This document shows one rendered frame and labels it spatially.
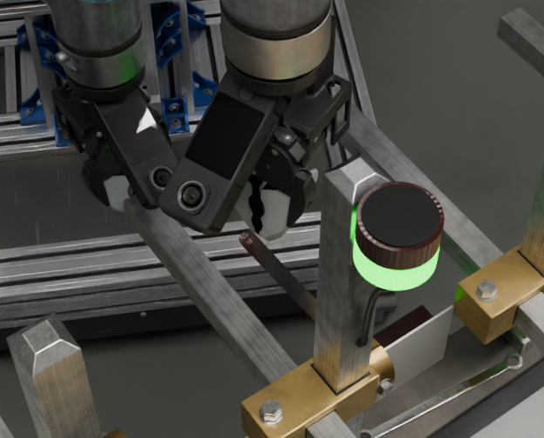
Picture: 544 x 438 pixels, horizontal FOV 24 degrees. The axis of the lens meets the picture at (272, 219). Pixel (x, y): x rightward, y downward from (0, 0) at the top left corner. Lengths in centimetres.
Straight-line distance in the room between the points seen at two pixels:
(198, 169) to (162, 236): 33
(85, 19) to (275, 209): 22
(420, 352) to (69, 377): 53
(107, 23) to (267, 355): 33
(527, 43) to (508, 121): 102
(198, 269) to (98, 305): 82
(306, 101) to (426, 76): 160
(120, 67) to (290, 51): 29
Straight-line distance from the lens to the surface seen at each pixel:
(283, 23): 82
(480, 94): 252
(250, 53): 84
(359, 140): 133
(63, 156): 214
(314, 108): 93
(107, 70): 109
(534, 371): 136
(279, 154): 92
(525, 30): 147
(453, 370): 133
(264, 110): 88
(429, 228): 86
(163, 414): 209
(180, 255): 120
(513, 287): 122
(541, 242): 121
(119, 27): 106
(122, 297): 199
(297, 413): 110
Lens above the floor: 184
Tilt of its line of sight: 54 degrees down
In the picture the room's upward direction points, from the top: straight up
